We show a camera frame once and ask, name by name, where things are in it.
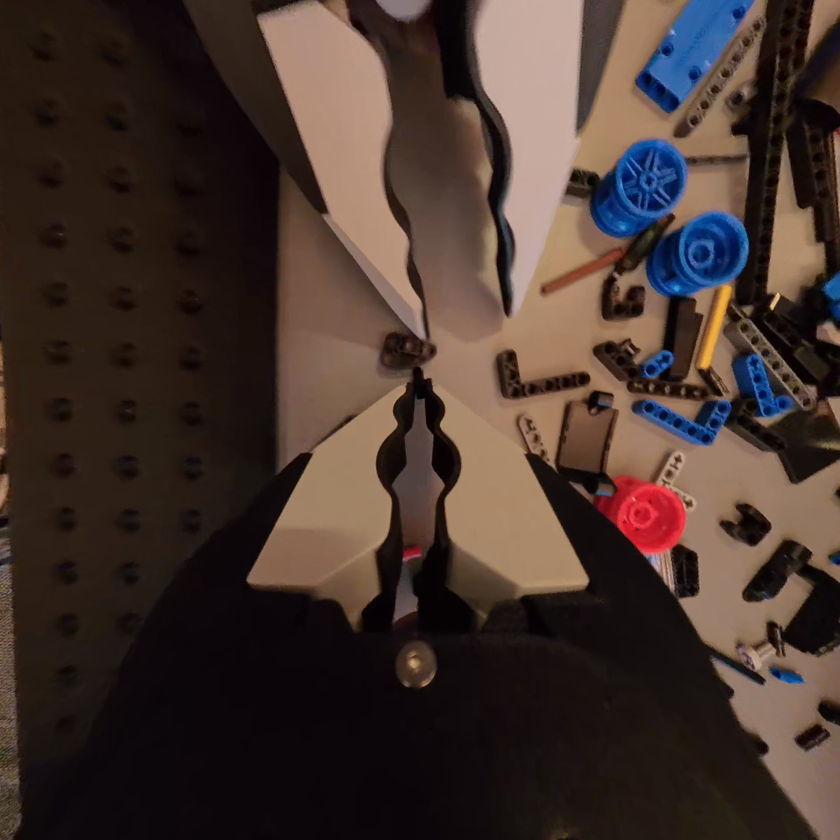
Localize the grey holed beam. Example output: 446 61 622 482
725 318 818 411

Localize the black wedge panel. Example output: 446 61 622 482
768 400 840 484

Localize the short blue beam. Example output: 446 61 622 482
731 352 778 417

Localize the dark rod connector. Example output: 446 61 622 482
613 213 677 273

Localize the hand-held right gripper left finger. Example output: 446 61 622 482
246 375 422 632

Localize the black fork connector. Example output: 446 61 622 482
718 504 772 547

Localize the dark perforated panel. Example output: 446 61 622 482
0 0 283 788

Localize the long dark axle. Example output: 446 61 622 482
709 650 767 686

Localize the blue wheel rim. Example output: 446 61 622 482
589 139 689 238
646 211 749 298

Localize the blue panel piece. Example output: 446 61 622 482
635 0 756 112

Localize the short black angled beam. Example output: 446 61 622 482
592 338 643 383

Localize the tall black brick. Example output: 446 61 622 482
663 297 703 382

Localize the bulky black piece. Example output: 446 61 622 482
781 564 840 657

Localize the light grey thin liftarm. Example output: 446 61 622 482
517 413 552 463
656 449 697 513

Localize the black flat panel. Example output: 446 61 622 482
556 390 619 476

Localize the blue L beam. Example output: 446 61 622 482
632 397 732 447

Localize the small black L beam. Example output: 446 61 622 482
600 274 647 322

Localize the black straight beam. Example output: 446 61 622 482
626 377 711 403

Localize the brown axle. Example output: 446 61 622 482
541 248 624 295

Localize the long black connector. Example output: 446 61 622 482
742 539 815 603

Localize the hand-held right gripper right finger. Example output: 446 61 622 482
420 382 589 632

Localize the large black L beam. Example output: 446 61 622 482
495 350 592 400

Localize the long black beam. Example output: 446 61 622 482
735 0 815 306

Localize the dark grey long beam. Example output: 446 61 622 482
672 18 767 139

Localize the red wheel rim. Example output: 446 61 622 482
594 476 688 553

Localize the yellow axle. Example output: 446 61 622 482
696 283 735 371

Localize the grey white axle pin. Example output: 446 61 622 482
735 620 787 670

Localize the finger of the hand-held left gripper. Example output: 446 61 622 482
256 0 434 345
436 0 583 320

